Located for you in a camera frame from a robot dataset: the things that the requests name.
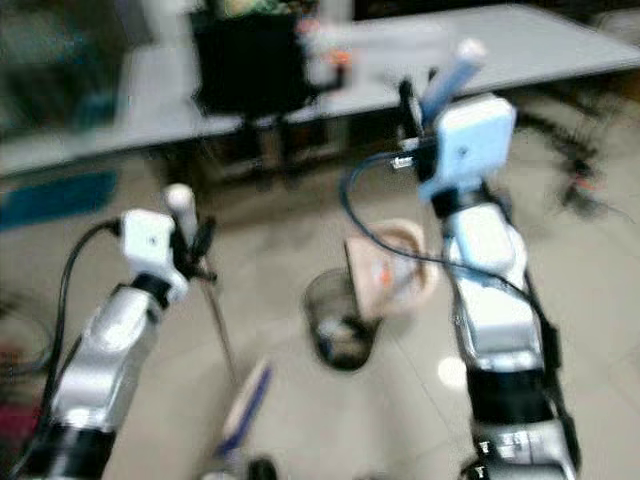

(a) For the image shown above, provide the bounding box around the blue grey broom handle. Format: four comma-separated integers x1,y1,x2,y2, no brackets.
418,37,490,121

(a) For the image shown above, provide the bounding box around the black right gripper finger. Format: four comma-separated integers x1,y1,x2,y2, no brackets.
396,78,423,143

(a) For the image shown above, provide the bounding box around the blue floor mat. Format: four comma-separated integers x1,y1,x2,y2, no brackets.
0,169,120,231

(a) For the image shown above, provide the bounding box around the long grey table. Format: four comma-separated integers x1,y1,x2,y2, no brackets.
0,0,640,179

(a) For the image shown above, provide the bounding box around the black wire waste bin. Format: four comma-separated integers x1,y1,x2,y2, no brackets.
301,267,383,373

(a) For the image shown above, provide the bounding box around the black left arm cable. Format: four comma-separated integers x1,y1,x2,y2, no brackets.
20,220,123,441

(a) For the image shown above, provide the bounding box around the pink object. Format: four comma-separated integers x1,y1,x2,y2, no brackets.
0,398,45,456

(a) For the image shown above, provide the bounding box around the black chair base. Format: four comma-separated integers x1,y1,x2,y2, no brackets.
515,95,640,219

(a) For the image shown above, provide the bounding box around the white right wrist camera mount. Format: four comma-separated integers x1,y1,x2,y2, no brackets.
417,94,518,204

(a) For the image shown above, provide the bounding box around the black office chair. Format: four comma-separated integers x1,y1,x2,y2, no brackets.
192,0,346,186

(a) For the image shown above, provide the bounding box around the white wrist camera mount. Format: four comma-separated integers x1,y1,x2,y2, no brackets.
120,209,188,297
417,94,518,204

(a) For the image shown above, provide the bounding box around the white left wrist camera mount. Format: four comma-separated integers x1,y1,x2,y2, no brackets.
120,209,188,297

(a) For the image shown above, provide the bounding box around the dark wire basket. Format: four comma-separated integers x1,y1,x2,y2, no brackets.
0,308,53,379

